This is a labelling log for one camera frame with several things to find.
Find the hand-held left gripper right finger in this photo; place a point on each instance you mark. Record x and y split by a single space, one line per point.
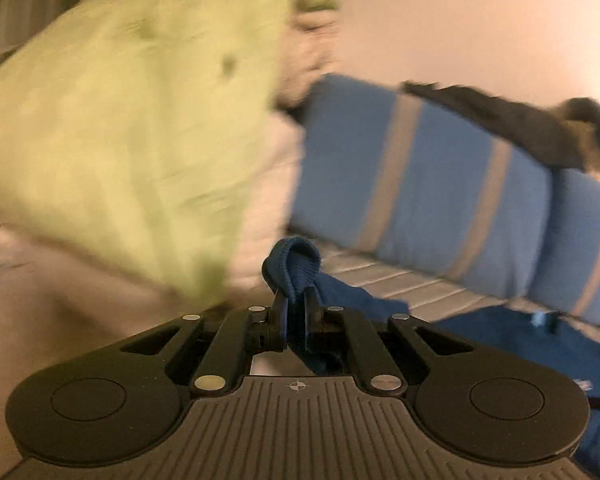
309 315

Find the dark blue sweatshirt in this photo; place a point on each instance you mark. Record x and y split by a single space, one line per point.
480 340

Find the blue grey-striped pillow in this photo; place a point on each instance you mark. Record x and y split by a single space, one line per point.
575 240
440 185

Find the white quilt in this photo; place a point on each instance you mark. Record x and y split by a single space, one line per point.
270 200

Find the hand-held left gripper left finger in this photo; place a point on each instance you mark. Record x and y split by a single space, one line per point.
280 315

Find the light green quilt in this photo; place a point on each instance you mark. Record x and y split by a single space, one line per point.
130 110

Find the black garment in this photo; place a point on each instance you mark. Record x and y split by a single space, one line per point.
505 120

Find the beige fluffy blanket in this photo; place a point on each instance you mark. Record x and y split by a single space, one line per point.
305 55

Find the patterned curtain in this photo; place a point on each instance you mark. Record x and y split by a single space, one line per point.
20 0

